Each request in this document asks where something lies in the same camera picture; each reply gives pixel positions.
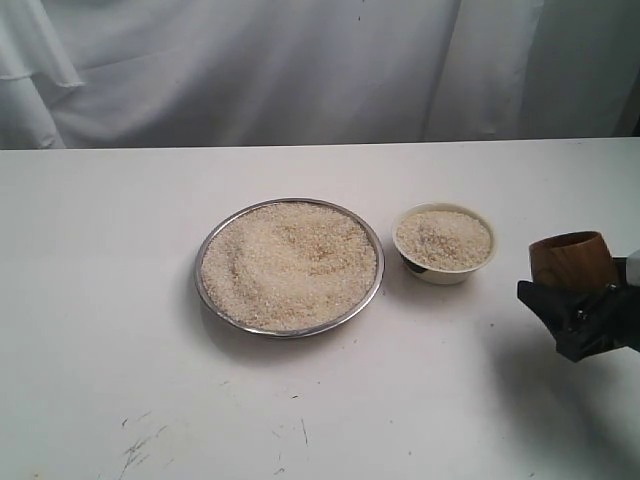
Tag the small white rice bowl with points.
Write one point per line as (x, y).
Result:
(443, 243)

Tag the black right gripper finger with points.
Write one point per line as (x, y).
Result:
(569, 316)

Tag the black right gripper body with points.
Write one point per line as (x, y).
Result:
(618, 307)

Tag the white backdrop curtain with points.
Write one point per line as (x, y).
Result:
(125, 74)

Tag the brown wooden cup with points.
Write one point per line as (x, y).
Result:
(578, 262)

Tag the round steel rice plate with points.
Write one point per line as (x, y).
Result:
(289, 268)

